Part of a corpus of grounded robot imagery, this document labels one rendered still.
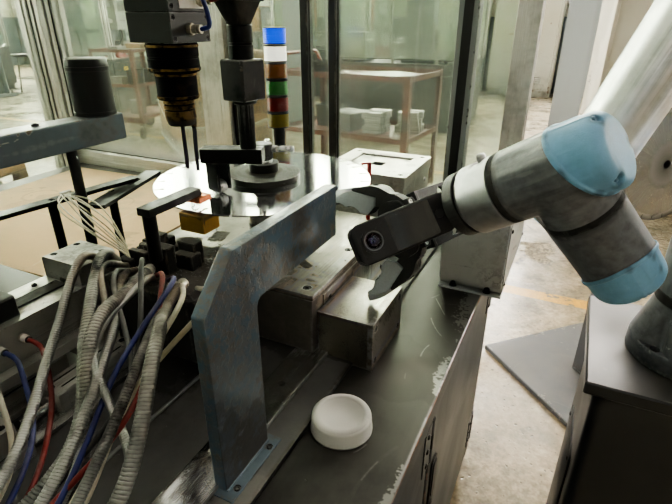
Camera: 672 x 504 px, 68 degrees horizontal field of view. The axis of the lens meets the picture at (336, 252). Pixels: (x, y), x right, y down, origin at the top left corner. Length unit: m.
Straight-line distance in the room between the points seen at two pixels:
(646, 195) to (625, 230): 1.14
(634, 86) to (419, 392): 0.42
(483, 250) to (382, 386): 0.31
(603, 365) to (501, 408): 1.06
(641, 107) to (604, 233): 0.17
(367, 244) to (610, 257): 0.23
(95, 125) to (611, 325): 0.83
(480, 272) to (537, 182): 0.40
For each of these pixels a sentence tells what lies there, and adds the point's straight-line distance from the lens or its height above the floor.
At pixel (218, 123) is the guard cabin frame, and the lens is 1.39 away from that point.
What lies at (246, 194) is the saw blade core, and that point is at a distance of 0.71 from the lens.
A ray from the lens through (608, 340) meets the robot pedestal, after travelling 0.84.
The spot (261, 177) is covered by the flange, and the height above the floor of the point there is 0.96.
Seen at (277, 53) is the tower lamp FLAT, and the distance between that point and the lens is 1.04.
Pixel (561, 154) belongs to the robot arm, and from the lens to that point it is 0.47.
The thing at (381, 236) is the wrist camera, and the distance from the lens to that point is 0.53.
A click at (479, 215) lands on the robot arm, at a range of 0.52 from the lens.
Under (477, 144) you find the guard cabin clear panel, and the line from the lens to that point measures 1.13.
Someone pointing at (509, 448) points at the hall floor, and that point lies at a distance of 1.69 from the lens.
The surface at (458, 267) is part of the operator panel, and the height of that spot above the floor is 0.79.
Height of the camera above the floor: 1.17
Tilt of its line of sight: 25 degrees down
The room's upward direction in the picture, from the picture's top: straight up
